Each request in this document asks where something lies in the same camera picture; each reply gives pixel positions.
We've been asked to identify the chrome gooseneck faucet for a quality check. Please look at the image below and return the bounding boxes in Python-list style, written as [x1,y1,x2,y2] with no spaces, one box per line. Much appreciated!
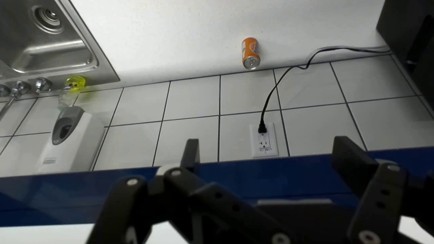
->
[0,77,54,121]

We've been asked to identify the yellow dish soap bottle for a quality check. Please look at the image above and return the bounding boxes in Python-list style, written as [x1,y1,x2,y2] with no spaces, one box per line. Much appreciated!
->
[63,74,88,95]

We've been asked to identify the stainless steel sink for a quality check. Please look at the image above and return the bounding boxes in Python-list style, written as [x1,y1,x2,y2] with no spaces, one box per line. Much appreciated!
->
[0,0,120,89]

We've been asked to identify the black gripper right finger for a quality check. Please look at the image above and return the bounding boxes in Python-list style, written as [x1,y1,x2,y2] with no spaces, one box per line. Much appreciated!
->
[330,134,434,244]

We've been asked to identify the black power cord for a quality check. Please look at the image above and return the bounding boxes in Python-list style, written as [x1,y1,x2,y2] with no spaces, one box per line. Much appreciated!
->
[256,45,393,135]

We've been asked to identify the orange soda can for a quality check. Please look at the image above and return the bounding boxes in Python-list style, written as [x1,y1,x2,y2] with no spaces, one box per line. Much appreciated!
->
[240,36,261,70]

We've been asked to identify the white wall soap dispenser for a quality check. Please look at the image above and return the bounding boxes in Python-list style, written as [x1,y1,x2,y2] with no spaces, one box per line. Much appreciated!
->
[35,106,105,175]

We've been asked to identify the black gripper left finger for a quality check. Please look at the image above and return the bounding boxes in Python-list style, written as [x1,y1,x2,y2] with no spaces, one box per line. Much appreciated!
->
[85,137,290,244]

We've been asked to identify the blue cabinet with white interior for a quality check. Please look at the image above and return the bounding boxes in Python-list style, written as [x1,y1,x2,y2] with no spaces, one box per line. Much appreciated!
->
[0,145,434,244]

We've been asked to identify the white wall outlet with plug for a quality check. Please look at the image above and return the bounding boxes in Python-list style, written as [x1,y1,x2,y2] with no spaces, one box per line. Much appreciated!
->
[249,122,279,158]

